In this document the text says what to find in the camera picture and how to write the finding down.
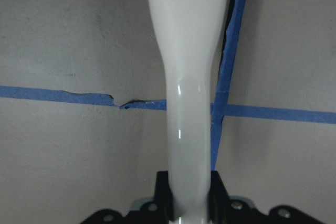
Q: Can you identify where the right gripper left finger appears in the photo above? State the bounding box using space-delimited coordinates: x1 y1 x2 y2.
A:
82 171 172 224

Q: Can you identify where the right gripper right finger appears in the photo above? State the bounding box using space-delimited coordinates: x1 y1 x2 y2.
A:
209 171 321 223

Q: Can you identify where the beige hand brush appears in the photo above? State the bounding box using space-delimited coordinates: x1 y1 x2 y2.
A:
148 0 228 223

